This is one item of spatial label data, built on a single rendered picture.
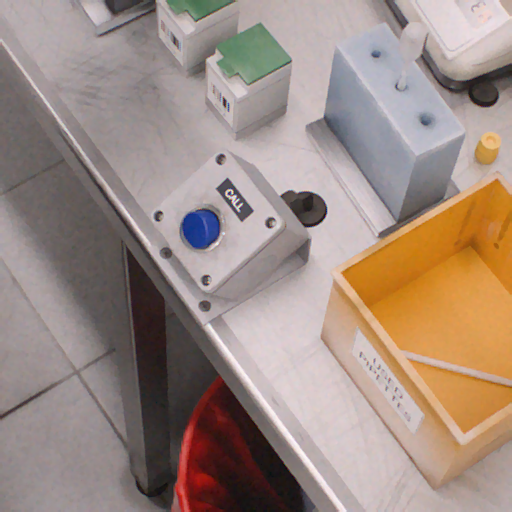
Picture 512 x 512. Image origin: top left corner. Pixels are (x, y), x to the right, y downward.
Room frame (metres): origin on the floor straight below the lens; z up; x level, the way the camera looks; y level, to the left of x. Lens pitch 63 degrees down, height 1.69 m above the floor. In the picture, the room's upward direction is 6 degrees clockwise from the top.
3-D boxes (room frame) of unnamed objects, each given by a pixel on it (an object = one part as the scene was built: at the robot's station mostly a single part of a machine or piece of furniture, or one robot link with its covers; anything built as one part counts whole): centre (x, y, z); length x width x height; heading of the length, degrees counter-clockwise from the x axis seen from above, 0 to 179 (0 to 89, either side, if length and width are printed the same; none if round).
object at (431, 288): (0.36, -0.14, 0.93); 0.13 x 0.13 x 0.10; 40
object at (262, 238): (0.43, 0.01, 0.92); 0.13 x 0.07 x 0.08; 131
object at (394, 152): (0.51, -0.08, 0.92); 0.10 x 0.07 x 0.10; 36
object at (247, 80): (0.54, 0.02, 0.91); 0.05 x 0.04 x 0.07; 131
